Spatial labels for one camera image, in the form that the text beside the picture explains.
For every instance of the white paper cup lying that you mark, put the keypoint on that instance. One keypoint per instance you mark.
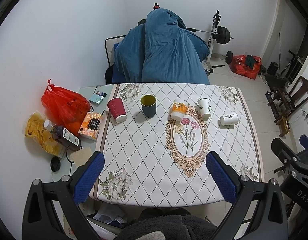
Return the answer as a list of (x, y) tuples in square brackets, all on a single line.
[(229, 119)]

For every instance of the orange and white cup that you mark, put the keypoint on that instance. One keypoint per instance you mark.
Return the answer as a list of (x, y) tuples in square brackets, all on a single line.
[(179, 108)]

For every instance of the blue blanket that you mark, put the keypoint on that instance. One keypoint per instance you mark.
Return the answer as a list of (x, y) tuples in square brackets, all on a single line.
[(162, 50)]

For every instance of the dark green cup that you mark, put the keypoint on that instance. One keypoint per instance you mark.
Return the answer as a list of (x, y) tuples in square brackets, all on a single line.
[(148, 103)]

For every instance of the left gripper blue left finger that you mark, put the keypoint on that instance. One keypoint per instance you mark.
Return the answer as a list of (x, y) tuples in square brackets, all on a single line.
[(85, 176)]

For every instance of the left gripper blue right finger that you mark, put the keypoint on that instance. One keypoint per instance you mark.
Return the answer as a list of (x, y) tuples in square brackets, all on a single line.
[(224, 176)]

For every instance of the barbell weight rack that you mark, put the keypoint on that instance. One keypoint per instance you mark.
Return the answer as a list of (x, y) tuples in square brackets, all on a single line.
[(218, 34)]

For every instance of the floral patterned tablecloth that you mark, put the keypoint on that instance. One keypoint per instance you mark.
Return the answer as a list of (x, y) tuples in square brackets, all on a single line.
[(160, 162)]

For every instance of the red bag on floor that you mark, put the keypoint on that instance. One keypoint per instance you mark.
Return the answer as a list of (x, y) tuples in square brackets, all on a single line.
[(246, 65)]

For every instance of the teal small box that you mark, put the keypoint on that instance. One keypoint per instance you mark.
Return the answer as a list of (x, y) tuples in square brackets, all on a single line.
[(95, 98)]

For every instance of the bag of yellow chips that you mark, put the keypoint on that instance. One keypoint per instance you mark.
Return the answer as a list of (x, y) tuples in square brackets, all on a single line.
[(34, 129)]

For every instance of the dark wooden chair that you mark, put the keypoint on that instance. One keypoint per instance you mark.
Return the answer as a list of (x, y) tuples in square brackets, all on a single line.
[(283, 104)]

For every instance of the red plastic bag on table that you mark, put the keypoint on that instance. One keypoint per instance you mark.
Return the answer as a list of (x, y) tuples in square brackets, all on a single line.
[(65, 107)]

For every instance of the red paper cup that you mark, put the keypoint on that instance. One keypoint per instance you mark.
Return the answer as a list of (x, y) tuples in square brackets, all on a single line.
[(117, 109)]

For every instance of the white paper cup upright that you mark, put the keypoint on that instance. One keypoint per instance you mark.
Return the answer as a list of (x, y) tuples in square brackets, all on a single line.
[(204, 108)]

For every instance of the small dark blue device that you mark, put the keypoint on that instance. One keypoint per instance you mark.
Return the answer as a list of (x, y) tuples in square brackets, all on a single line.
[(101, 94)]

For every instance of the dumbbell on floor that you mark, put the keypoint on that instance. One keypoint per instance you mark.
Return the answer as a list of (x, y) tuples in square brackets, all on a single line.
[(229, 57)]

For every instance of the dark liquid bottle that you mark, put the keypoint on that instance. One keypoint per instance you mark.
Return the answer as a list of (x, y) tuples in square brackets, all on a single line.
[(63, 136)]

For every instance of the black round lid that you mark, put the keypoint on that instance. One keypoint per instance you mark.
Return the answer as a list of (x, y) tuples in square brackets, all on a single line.
[(55, 164)]

